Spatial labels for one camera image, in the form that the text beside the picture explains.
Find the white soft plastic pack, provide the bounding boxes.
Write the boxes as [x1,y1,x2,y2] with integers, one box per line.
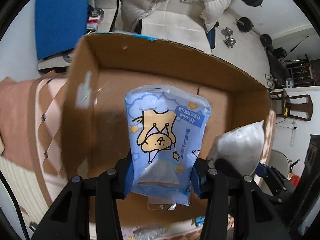
[206,121,265,176]

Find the blue cartoon tissue pack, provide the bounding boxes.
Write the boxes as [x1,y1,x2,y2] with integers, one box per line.
[125,85,211,206]

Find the dark wooden chair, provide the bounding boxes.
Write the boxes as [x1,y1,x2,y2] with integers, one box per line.
[270,90,313,121]

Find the brown cardboard box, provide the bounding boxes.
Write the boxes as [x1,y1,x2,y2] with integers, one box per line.
[61,33,270,226]

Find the checkered table mat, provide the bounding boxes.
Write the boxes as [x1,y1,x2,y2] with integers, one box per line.
[0,76,277,240]

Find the chrome dumbbell pair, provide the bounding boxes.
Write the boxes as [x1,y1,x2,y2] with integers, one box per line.
[221,27,236,48]

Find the floor barbell black plates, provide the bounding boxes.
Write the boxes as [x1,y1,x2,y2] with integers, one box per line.
[235,0,273,48]

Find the white padded chair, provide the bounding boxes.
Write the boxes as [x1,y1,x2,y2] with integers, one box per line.
[89,0,212,54]

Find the blue folded mat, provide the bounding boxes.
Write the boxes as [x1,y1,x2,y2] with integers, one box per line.
[35,0,89,60]

